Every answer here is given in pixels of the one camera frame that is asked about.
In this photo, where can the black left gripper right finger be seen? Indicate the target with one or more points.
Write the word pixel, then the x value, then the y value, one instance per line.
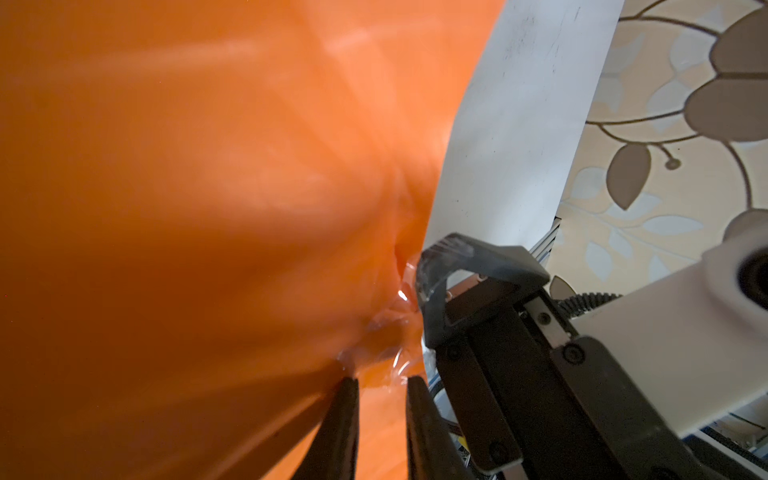
pixel 430 450

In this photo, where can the orange wrapping paper sheet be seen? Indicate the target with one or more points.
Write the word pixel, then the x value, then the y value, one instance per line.
pixel 201 203

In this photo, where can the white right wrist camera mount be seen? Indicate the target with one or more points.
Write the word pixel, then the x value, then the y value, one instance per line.
pixel 693 342

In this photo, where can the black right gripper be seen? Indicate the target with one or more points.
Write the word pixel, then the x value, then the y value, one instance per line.
pixel 527 391

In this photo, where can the clear adhesive tape piece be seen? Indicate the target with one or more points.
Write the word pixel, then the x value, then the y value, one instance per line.
pixel 391 345

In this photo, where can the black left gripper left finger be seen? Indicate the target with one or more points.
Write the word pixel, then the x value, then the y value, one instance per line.
pixel 334 449

